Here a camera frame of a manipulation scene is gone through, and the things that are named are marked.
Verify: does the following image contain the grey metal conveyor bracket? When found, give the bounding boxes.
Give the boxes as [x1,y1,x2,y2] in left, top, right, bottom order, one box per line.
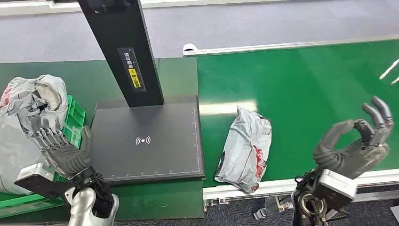
[253,196,294,220]

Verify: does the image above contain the black yellow label sticker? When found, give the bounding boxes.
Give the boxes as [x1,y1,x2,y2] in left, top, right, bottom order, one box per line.
[117,47,147,93]

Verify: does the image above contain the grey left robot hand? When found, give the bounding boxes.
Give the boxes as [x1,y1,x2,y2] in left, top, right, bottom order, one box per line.
[30,115,94,181]

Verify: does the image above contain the green conveyor belt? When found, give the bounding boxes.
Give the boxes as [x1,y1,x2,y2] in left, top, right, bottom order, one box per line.
[197,39,399,188]

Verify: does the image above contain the green plastic crate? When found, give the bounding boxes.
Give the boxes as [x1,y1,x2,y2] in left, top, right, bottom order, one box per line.
[0,94,86,219]

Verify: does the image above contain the thin aluminium conveyor rail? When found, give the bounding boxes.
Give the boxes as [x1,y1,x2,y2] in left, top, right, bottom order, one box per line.
[183,34,399,57]

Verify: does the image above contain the small metal rail clamp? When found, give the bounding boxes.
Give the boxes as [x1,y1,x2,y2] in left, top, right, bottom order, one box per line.
[204,198,230,209]

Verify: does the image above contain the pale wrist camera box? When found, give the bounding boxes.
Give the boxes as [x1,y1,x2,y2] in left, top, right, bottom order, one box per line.
[311,168,359,210]
[14,163,75,200]

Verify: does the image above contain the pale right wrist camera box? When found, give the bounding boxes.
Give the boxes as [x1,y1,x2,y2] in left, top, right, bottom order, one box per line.
[311,168,359,210]

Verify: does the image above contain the grey poly mailer red print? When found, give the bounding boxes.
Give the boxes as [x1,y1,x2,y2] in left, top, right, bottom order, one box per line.
[214,106,272,194]

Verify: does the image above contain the wide aluminium conveyor rail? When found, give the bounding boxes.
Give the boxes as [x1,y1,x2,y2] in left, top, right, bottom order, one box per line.
[202,168,399,202]

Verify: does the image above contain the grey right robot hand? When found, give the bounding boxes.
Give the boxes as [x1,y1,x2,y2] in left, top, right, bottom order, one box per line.
[312,96,394,180]

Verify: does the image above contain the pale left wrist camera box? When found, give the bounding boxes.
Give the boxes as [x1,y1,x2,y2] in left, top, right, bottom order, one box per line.
[14,163,75,200]

